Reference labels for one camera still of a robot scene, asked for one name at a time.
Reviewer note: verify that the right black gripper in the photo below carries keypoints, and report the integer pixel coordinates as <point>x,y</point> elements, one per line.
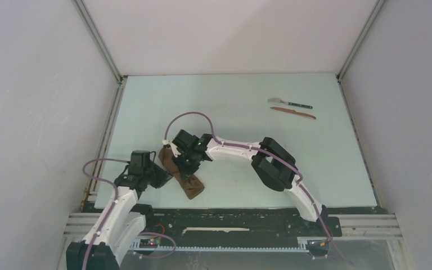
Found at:
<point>183,170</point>

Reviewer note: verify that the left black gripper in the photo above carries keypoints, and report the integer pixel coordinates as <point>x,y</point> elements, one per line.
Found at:
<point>163,176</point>

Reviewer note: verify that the brown cloth napkin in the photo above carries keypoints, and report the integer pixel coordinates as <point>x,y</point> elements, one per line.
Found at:
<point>191,185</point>

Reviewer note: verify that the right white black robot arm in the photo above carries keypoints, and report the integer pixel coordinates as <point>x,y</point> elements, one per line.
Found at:
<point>271,162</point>

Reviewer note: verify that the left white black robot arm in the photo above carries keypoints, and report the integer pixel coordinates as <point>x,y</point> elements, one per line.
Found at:
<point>123,219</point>

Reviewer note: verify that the brown wooden knife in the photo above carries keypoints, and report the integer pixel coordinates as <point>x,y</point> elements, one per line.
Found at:
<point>294,112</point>

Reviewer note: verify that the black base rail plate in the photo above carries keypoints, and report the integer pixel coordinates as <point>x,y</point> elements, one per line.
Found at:
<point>233,229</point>

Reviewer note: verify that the left aluminium corner post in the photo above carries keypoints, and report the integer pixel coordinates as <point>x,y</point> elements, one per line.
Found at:
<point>95,34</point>

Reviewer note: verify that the aluminium corner post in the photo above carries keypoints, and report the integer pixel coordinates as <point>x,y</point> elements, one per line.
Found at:
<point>368,25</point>
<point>95,34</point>

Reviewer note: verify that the right aluminium corner post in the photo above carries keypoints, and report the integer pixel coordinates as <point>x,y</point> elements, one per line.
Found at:
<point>368,25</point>

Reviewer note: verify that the aluminium frame profile front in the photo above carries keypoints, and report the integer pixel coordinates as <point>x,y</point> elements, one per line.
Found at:
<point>369,227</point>

